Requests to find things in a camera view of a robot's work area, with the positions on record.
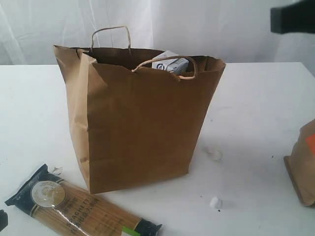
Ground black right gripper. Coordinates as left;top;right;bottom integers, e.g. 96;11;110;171
270;0;315;34

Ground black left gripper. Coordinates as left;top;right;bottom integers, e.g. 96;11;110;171
0;209;8;226

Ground spaghetti packet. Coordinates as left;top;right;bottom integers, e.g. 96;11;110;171
5;164;162;236

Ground small white milk carton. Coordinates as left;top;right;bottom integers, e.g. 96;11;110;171
152;58;189;75

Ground brown pouch with orange label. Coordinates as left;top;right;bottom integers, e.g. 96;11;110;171
283;120;315;207

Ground brown paper shopping bag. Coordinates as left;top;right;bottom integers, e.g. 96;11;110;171
53;25;226;195

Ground white backdrop curtain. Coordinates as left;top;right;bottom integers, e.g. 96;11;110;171
0;0;315;70

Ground torn clear plastic scrap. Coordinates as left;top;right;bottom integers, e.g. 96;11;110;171
52;167;63;176

